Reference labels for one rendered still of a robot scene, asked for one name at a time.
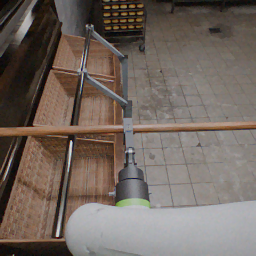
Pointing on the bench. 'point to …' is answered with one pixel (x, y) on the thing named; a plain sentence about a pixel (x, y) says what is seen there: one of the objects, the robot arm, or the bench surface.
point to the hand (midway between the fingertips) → (128, 130)
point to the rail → (10, 14)
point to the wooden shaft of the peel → (123, 130)
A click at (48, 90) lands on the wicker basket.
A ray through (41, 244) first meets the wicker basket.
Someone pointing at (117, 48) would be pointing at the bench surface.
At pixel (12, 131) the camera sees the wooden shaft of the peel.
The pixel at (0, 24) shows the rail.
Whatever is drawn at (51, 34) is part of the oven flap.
